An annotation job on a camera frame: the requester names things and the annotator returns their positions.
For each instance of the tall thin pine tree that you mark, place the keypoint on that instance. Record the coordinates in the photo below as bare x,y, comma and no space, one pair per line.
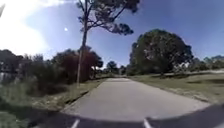
83,43

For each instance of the grey asphalt path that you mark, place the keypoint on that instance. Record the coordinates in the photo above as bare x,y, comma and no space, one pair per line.
126,100

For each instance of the reddish brown bushes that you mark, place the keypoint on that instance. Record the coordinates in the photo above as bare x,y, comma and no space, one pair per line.
71,65

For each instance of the large broad green tree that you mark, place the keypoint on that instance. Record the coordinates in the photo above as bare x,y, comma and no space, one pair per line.
160,50

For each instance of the robot's own part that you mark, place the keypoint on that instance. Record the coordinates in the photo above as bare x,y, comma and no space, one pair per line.
75,124
147,123

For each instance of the dry grass field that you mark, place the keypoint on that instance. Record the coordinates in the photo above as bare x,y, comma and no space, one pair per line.
190,85

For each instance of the grass verge with bushes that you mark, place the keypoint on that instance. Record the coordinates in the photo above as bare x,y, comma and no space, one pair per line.
26,100

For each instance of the distant row of trees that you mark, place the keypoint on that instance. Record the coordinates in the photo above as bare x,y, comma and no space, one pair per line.
208,62

